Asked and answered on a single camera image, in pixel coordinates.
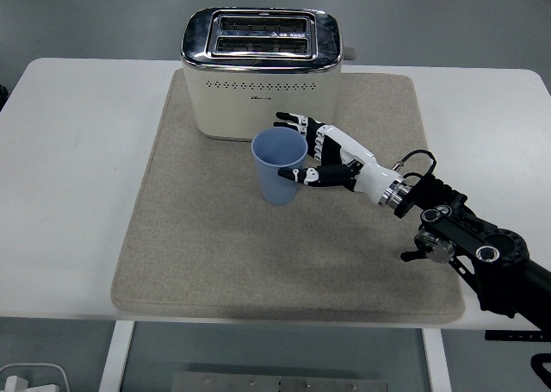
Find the black table control panel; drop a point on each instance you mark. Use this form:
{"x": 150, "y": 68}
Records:
{"x": 503, "y": 335}

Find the beige felt mat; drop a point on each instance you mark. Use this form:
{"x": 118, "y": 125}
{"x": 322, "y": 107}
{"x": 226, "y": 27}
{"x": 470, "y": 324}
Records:
{"x": 275, "y": 254}

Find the white plastic bin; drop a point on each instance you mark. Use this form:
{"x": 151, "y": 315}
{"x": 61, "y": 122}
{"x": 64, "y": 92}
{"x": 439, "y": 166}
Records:
{"x": 51, "y": 377}

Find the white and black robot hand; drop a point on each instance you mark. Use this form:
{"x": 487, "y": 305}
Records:
{"x": 370, "y": 174}

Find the grey metal plate with screws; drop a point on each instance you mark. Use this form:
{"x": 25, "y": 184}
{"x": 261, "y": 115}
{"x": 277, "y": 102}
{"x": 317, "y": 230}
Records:
{"x": 280, "y": 383}

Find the blue plastic cup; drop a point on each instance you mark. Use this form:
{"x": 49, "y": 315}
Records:
{"x": 275, "y": 185}

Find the white table leg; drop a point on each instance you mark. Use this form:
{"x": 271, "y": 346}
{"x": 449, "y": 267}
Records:
{"x": 437, "y": 362}
{"x": 115, "y": 357}

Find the cream and chrome toaster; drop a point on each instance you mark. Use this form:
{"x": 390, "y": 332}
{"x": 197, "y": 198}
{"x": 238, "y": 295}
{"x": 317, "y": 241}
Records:
{"x": 262, "y": 103}

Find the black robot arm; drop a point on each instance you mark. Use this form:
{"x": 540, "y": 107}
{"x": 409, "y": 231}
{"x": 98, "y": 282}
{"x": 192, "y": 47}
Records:
{"x": 473, "y": 237}

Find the small white block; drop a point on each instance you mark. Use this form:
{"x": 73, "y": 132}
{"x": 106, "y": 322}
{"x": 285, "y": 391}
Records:
{"x": 15, "y": 384}

